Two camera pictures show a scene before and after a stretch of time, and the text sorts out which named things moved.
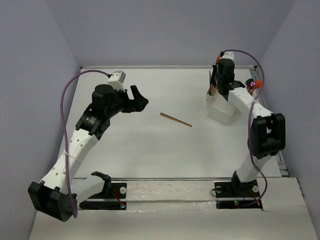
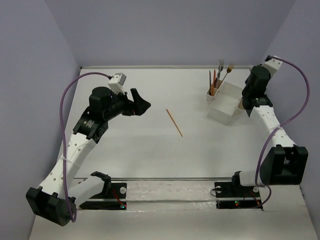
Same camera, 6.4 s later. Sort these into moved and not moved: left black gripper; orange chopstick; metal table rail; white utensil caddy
Moved: orange chopstick
Not moved: white utensil caddy; metal table rail; left black gripper
